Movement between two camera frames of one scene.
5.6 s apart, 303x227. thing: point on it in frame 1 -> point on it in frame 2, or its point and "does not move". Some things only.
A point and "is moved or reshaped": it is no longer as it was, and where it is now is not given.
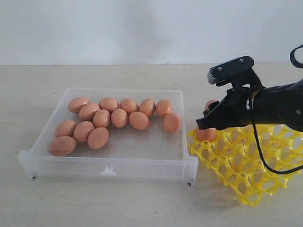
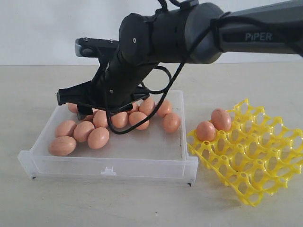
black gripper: x=238 y=71 -> x=102 y=48
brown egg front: x=98 y=137 does not move
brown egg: x=101 y=118 does not move
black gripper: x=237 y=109 -> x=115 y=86
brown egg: x=65 y=128 does not move
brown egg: x=209 y=134 does not move
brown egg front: x=208 y=103 is moved or reshaped
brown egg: x=172 y=122 does not move
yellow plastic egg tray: x=234 y=155 does not move
